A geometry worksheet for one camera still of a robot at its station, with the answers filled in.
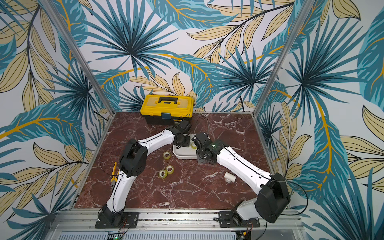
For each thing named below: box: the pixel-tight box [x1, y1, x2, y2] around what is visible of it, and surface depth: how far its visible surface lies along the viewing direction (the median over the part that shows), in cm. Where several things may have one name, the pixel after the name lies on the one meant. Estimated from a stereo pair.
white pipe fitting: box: [224, 172, 237, 183], surface depth 85 cm
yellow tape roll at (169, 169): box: [165, 165, 174, 175], surface depth 92 cm
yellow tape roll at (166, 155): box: [163, 151, 171, 160], surface depth 97 cm
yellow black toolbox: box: [140, 94, 194, 125], surface depth 102 cm
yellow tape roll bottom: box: [158, 169, 168, 179], surface depth 89 cm
